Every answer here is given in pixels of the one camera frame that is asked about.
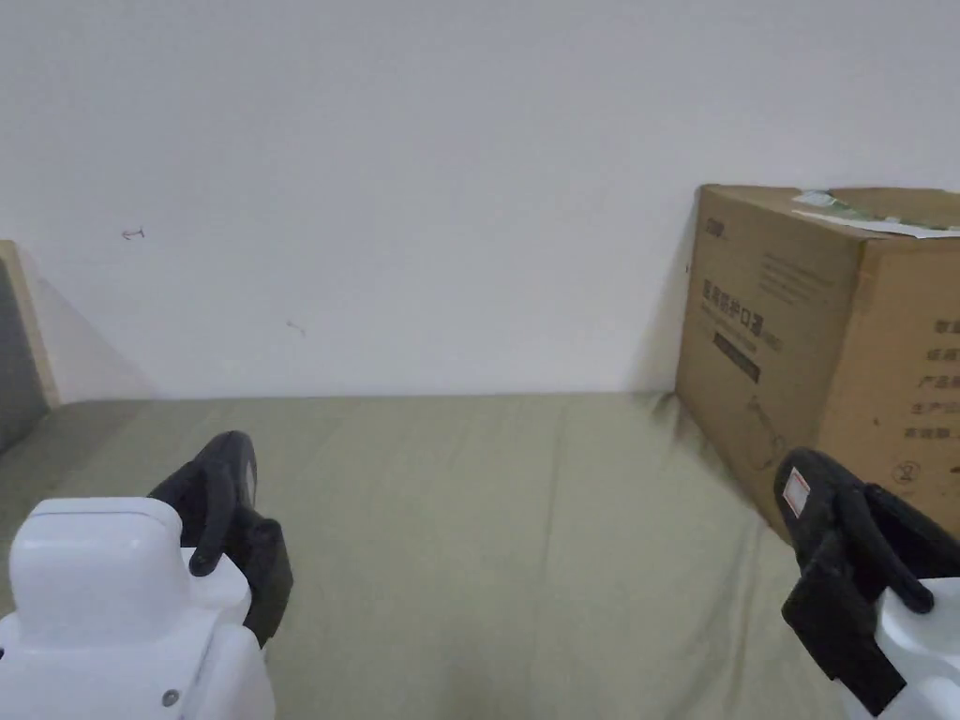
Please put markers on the brown cardboard carton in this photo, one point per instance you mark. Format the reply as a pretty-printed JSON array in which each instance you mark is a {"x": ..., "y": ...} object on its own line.
[{"x": 817, "y": 337}]

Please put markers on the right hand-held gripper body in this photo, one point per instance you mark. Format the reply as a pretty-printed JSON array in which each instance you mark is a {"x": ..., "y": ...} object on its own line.
[{"x": 847, "y": 622}]

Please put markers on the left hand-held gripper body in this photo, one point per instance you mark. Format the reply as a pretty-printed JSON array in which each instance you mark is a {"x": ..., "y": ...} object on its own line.
[{"x": 112, "y": 600}]

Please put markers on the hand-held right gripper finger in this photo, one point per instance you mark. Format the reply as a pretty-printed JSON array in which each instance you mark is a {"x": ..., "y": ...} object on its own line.
[
  {"x": 911, "y": 544},
  {"x": 821, "y": 502}
]

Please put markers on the grey padded headboard, wooden frame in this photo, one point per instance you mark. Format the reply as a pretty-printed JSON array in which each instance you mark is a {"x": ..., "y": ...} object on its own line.
[{"x": 15, "y": 360}]

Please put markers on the bed with pale green sheet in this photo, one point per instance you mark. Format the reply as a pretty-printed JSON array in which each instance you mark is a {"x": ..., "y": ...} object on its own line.
[{"x": 487, "y": 540}]

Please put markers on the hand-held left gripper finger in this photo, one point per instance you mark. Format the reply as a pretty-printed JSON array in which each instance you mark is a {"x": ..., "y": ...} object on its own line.
[
  {"x": 196, "y": 472},
  {"x": 247, "y": 472}
]

